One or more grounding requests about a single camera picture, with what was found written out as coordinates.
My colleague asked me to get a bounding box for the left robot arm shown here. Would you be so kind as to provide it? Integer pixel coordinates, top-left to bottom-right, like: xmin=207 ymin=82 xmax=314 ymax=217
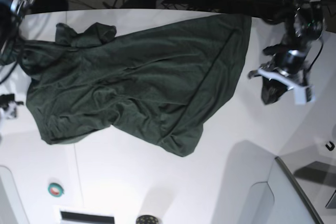
xmin=249 ymin=0 xmax=324 ymax=105

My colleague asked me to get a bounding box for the black perforated round object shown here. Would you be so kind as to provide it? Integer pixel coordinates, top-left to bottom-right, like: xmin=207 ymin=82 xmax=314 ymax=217
xmin=136 ymin=215 xmax=159 ymax=224

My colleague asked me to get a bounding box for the black U-shaped hook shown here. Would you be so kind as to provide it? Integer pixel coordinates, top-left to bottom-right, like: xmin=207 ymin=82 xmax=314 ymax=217
xmin=325 ymin=141 xmax=335 ymax=151

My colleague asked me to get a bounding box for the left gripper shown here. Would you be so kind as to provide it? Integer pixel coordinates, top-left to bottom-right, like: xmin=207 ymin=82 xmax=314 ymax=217
xmin=261 ymin=44 xmax=309 ymax=105

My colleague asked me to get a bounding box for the grey metal tray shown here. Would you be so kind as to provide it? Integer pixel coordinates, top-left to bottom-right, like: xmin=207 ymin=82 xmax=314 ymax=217
xmin=277 ymin=155 xmax=335 ymax=223

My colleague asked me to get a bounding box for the green tape roll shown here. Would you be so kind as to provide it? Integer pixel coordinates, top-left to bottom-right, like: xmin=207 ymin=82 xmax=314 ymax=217
xmin=48 ymin=183 xmax=64 ymax=197

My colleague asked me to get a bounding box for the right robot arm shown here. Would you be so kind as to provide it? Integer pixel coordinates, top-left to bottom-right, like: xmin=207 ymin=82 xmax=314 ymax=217
xmin=1 ymin=0 xmax=34 ymax=53

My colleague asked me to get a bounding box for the dark green t-shirt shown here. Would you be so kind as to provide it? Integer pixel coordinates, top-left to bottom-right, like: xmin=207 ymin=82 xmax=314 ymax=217
xmin=1 ymin=14 xmax=251 ymax=157

